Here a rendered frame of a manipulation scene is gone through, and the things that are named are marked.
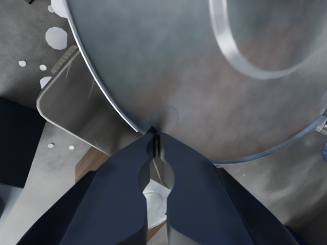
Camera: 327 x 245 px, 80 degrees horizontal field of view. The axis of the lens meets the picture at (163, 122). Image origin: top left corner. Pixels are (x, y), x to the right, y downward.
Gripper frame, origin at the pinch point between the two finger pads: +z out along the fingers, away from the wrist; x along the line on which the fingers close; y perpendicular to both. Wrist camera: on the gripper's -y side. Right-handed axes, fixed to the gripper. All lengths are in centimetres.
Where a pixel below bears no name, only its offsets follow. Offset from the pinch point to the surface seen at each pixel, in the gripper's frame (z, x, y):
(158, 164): 1.6, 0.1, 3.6
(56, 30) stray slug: 12.0, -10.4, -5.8
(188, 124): 2.2, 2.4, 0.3
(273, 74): 4.1, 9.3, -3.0
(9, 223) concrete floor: 57, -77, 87
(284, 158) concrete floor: 121, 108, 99
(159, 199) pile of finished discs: 44, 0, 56
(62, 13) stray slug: 12.3, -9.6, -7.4
